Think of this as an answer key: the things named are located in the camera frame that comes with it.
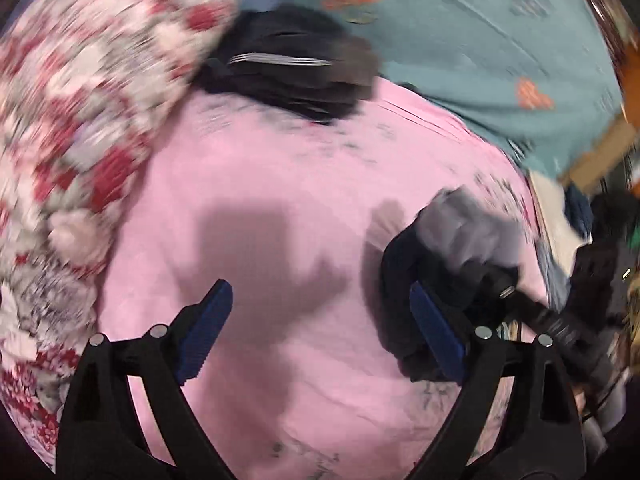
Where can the green cloth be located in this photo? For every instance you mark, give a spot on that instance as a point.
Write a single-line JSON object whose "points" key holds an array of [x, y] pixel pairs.
{"points": [[635, 232]]}

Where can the stack of folded dark clothes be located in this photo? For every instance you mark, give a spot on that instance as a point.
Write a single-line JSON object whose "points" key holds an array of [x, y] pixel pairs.
{"points": [[290, 75]]}

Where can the cream quilted mat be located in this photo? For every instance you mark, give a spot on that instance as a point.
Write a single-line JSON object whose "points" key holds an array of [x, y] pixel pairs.
{"points": [[550, 205]]}

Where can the black jacket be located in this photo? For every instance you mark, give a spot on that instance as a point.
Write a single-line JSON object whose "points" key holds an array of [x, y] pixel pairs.
{"points": [[610, 215]]}

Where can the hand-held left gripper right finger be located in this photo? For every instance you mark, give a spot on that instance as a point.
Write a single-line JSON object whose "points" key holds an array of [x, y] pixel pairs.
{"points": [[437, 335]]}

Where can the grey pants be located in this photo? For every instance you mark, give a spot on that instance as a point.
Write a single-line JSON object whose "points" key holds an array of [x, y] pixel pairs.
{"points": [[465, 230]]}

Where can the teal heart-print cover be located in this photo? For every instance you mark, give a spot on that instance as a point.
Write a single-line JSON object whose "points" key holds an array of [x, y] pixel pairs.
{"points": [[475, 60]]}

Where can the dark blue folded cloth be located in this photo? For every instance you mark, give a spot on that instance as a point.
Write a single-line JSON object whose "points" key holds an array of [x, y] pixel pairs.
{"points": [[580, 207]]}

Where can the red floral quilt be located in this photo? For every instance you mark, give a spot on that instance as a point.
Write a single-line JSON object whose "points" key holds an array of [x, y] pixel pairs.
{"points": [[100, 85]]}

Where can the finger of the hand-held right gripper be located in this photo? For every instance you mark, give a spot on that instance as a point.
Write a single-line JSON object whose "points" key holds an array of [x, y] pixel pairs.
{"points": [[397, 265], [530, 310]]}

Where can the wooden headboard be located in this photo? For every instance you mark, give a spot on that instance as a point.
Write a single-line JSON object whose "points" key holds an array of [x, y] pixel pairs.
{"points": [[600, 155]]}

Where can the pink floral blanket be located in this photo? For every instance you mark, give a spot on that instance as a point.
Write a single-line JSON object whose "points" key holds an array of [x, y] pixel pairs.
{"points": [[275, 170]]}

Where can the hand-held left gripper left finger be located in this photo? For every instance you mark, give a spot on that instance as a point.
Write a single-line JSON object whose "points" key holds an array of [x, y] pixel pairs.
{"points": [[207, 332]]}

